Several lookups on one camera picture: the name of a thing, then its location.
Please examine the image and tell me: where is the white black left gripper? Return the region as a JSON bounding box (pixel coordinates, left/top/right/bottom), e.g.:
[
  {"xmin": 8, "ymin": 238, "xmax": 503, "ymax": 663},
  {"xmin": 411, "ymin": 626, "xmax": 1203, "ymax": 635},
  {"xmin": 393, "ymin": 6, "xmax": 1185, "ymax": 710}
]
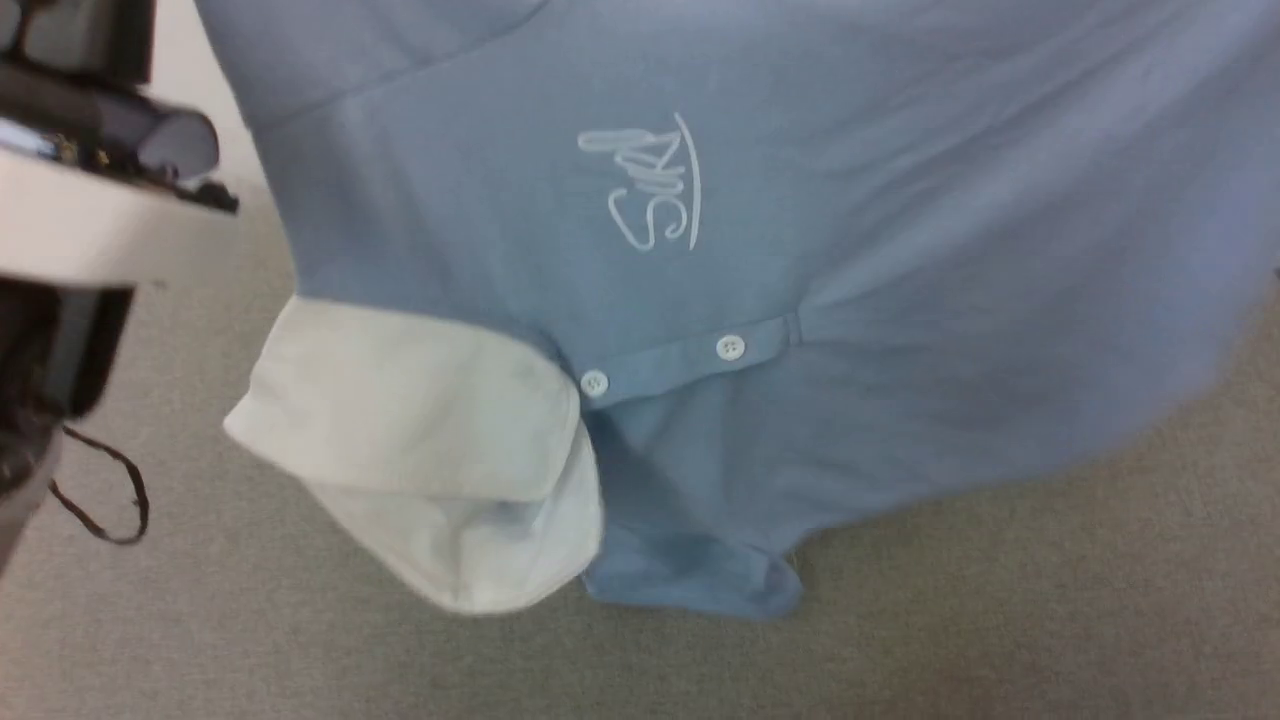
[{"xmin": 0, "ymin": 140, "xmax": 241, "ymax": 431}]

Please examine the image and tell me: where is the grey fabric sofa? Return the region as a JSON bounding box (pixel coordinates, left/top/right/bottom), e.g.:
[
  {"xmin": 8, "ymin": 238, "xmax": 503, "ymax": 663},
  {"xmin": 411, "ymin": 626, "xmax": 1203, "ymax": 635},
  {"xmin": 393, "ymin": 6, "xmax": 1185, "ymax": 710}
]
[{"xmin": 0, "ymin": 180, "xmax": 1280, "ymax": 720}]

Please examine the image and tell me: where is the thin black left gripper cable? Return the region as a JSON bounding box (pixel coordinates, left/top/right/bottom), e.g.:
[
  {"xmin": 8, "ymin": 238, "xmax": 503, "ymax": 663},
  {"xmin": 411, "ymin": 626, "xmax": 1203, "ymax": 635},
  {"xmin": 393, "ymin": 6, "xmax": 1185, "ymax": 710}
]
[{"xmin": 48, "ymin": 424, "xmax": 153, "ymax": 547}]

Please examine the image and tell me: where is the light blue polo shirt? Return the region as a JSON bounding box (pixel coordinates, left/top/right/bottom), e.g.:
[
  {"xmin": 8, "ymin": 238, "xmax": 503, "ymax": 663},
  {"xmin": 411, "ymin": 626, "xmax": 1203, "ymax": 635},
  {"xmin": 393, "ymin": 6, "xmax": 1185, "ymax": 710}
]
[{"xmin": 195, "ymin": 0, "xmax": 1280, "ymax": 621}]

